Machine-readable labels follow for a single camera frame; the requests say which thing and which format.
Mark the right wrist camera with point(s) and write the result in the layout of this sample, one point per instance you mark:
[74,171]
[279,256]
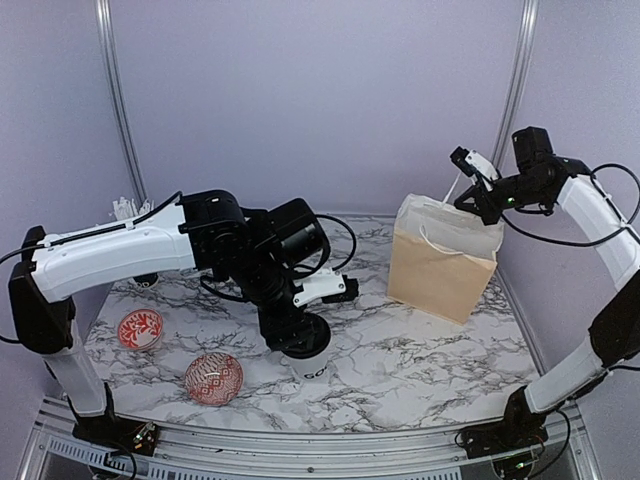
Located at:
[472,163]

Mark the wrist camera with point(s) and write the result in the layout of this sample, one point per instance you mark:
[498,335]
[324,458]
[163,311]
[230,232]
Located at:
[472,163]
[326,285]

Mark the black cup lid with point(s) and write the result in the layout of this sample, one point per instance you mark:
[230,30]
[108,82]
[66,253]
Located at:
[315,343]

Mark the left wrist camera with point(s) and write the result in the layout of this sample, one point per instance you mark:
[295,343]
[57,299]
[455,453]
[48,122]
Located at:
[326,285]

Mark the aluminium frame post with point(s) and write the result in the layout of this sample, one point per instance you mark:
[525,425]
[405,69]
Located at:
[109,52]
[517,83]

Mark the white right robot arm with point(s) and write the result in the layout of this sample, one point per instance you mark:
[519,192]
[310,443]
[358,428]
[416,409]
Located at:
[613,335]

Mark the right aluminium frame post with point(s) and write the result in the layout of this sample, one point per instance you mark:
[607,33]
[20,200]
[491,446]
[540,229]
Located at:
[517,83]

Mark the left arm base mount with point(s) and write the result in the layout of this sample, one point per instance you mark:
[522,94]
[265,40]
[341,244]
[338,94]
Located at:
[136,436]

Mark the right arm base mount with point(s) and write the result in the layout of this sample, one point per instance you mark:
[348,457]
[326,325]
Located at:
[498,437]

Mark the red floral pattern bowl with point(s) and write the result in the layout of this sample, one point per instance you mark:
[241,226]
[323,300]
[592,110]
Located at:
[140,330]

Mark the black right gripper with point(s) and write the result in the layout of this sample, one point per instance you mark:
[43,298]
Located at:
[482,207]

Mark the front aluminium rail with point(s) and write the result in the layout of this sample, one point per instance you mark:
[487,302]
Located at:
[187,452]

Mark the black cup with straws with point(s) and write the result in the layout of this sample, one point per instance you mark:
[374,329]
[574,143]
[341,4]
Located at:
[124,209]

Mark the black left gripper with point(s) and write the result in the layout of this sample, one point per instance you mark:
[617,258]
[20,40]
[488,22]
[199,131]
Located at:
[278,330]

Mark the brown paper bag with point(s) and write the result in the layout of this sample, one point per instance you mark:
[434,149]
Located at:
[442,258]

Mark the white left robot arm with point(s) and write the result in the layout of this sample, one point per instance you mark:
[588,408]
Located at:
[203,231]

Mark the red geometric pattern bowl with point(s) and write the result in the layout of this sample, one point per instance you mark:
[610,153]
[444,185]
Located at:
[214,379]

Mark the left aluminium frame post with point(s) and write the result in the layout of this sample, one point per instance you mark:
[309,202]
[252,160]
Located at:
[109,52]

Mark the white paper coffee cup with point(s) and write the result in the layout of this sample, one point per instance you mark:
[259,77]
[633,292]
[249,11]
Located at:
[311,368]

